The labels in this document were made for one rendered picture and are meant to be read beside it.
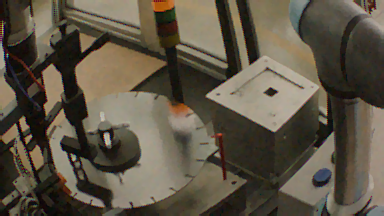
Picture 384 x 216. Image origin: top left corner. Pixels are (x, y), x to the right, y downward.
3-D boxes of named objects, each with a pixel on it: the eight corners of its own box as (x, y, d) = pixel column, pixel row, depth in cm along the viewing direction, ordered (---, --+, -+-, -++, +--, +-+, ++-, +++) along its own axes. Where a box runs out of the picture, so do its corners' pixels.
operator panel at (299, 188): (344, 159, 134) (349, 110, 126) (368, 172, 127) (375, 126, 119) (273, 233, 120) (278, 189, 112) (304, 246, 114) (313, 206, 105)
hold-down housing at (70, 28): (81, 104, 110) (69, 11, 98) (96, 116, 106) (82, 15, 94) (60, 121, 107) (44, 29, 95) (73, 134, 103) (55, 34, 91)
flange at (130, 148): (120, 177, 113) (116, 166, 111) (77, 156, 118) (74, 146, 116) (152, 140, 120) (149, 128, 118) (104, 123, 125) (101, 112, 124)
